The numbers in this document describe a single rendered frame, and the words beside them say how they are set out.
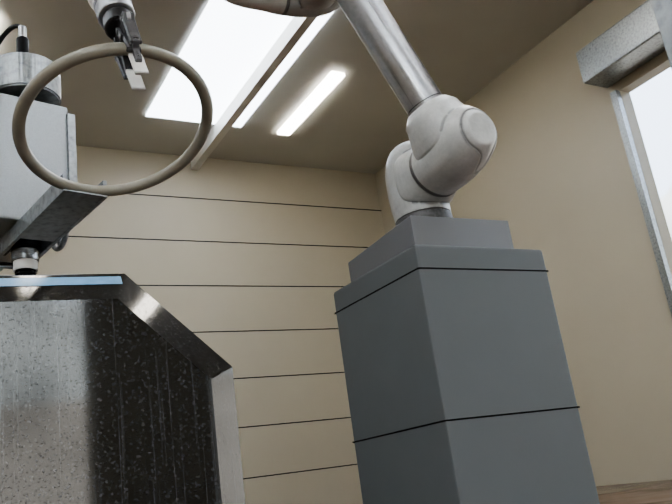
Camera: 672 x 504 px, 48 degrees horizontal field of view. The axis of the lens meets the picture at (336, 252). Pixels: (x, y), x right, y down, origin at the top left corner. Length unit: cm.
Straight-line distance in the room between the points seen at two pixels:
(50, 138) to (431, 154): 126
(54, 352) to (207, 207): 667
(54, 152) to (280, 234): 622
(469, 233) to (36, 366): 106
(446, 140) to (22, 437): 115
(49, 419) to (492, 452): 96
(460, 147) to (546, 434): 69
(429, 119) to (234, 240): 659
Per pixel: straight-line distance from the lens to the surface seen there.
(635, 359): 656
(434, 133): 184
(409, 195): 196
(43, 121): 257
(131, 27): 180
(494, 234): 197
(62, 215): 223
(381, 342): 183
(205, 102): 197
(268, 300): 827
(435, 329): 168
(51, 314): 180
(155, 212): 816
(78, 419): 176
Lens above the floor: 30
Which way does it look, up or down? 17 degrees up
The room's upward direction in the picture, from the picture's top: 8 degrees counter-clockwise
